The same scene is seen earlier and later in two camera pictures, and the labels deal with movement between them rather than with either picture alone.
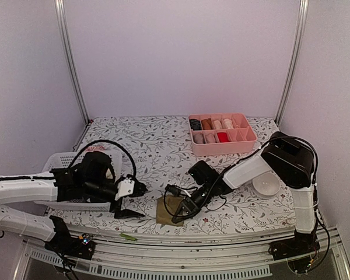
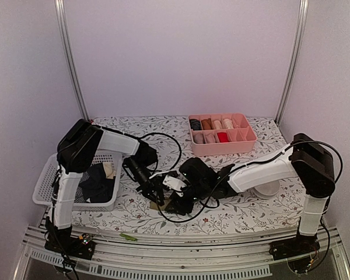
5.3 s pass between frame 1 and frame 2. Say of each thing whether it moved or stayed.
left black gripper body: moved
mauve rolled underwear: stayed
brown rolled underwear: stayed
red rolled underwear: stayed
